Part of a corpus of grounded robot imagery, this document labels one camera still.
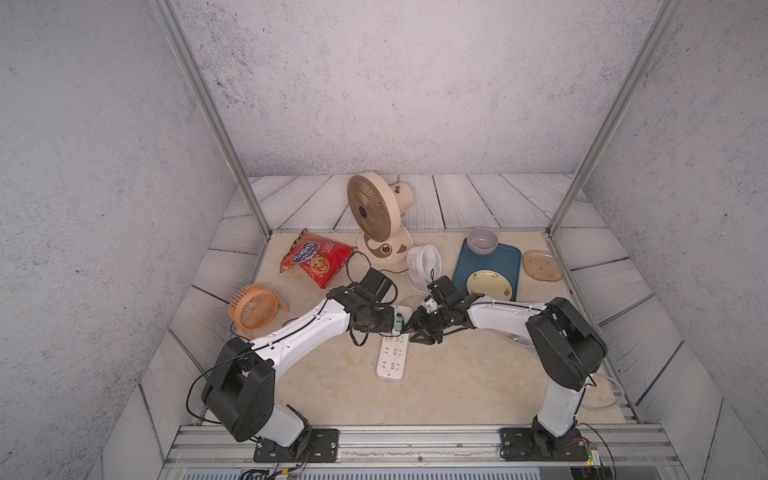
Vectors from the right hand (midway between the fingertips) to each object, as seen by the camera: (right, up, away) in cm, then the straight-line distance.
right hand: (404, 334), depth 86 cm
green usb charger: (-2, +3, 0) cm, 4 cm away
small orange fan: (-43, +8, +1) cm, 44 cm away
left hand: (-3, +3, -3) cm, 5 cm away
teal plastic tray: (+40, +21, +28) cm, 53 cm away
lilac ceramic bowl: (+30, +28, +28) cm, 50 cm away
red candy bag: (-27, +20, +18) cm, 38 cm away
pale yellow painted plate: (+30, +13, +18) cm, 37 cm away
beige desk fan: (-8, +37, +6) cm, 38 cm away
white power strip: (-3, -6, 0) cm, 7 cm away
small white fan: (+7, +20, +10) cm, 23 cm away
